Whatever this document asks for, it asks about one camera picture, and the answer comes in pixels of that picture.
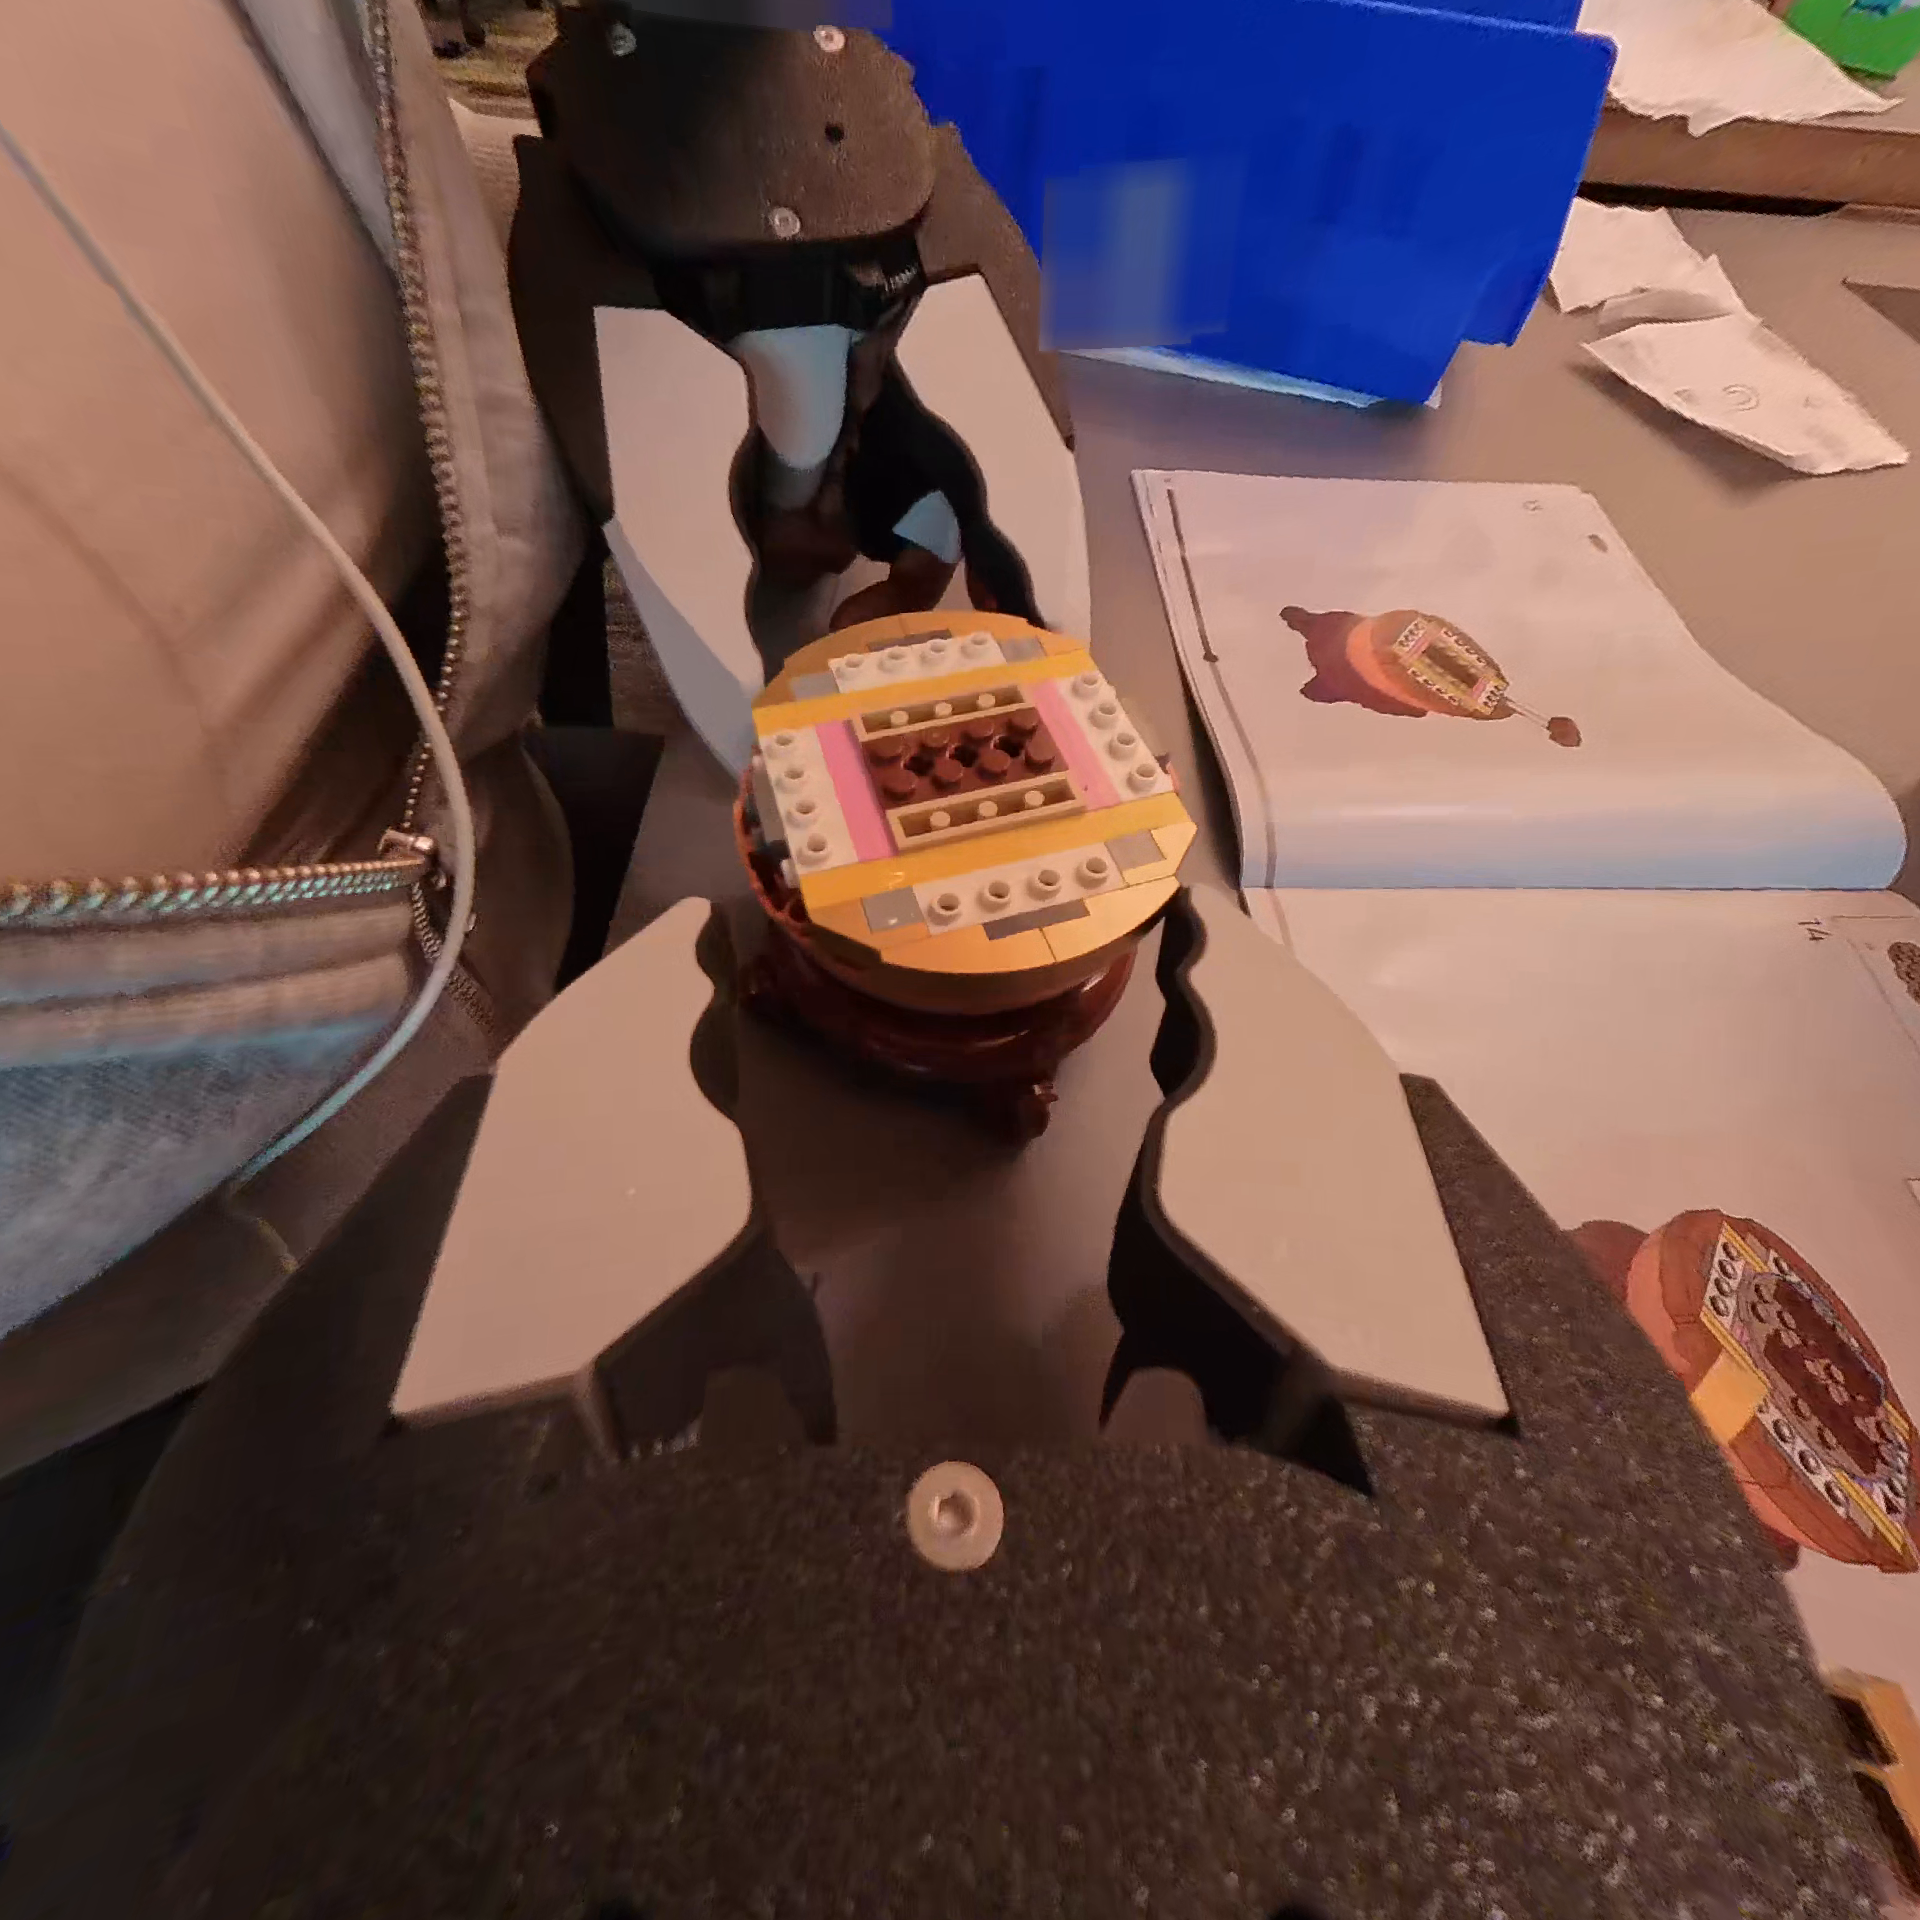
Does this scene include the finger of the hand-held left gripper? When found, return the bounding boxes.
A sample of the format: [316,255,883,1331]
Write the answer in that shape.
[588,298,798,776]
[880,279,1100,651]

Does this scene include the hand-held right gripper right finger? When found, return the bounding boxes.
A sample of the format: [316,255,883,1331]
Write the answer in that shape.
[1112,883,1509,1494]

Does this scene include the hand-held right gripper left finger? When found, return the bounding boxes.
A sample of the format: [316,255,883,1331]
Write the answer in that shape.
[389,894,835,1443]

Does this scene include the brick pot model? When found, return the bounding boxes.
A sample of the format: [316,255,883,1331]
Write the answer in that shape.
[730,607,1202,1134]

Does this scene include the blue plastic bin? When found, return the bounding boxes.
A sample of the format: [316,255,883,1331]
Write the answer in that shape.
[883,0,1618,408]

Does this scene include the white instruction booklet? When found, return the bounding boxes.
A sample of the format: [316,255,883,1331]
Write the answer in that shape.
[1129,467,1920,1800]

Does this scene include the gold curved brick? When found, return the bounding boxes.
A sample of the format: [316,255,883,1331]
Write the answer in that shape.
[1827,1675,1920,1816]

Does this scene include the white earphone cable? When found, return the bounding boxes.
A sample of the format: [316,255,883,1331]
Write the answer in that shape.
[0,138,480,1202]

